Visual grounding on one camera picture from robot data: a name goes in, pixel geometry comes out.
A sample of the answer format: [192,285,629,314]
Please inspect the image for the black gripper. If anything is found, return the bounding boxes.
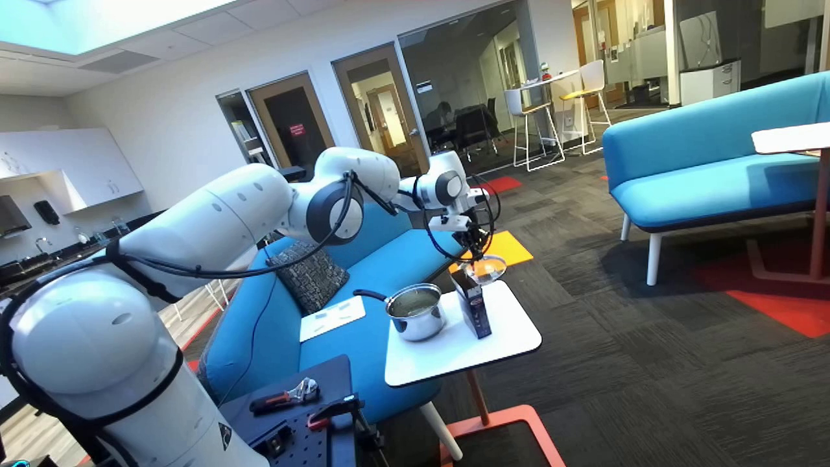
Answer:
[454,189,504,262]

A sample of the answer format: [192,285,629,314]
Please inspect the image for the glass pot lid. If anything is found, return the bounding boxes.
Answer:
[462,253,514,288]

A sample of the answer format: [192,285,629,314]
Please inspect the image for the blue sofa white legs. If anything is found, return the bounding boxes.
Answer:
[199,188,475,427]
[602,71,830,290]

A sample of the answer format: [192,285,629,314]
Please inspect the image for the white high stool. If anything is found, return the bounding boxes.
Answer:
[505,85,567,174]

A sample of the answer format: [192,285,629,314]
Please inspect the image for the white paper sheet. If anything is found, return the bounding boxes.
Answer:
[299,294,369,345]

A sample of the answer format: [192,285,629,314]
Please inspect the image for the grey patterned cushion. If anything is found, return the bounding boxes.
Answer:
[264,237,349,319]

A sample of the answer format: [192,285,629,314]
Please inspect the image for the white high table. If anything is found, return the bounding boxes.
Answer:
[519,69,600,152]

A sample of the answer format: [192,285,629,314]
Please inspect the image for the yellow seat high stool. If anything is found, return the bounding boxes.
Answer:
[559,60,615,161]

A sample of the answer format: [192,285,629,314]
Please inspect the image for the wooden framed dark door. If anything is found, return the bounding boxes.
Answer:
[216,71,336,179]

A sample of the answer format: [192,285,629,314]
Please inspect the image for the black red hand tool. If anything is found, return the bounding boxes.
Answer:
[249,376,322,418]

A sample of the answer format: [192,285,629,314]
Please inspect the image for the perforated tool board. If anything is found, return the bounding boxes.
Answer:
[218,353,386,467]

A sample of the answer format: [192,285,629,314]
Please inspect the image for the white low cabinet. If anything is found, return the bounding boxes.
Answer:
[677,60,745,109]

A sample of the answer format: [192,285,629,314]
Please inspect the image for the small black tool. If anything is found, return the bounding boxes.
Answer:
[253,424,296,462]

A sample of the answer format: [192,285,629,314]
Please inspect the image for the black countertop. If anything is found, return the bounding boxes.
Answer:
[0,211,172,294]

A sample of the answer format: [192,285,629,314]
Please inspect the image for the white side table orange frame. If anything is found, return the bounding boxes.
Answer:
[750,119,830,288]
[380,277,567,467]

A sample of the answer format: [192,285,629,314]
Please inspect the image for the silver pot with handle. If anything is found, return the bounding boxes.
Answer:
[352,283,449,345]

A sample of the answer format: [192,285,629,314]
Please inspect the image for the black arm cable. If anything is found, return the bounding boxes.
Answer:
[0,172,505,437]

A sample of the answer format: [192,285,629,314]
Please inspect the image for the red handled clamp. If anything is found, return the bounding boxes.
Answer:
[305,395,361,437]

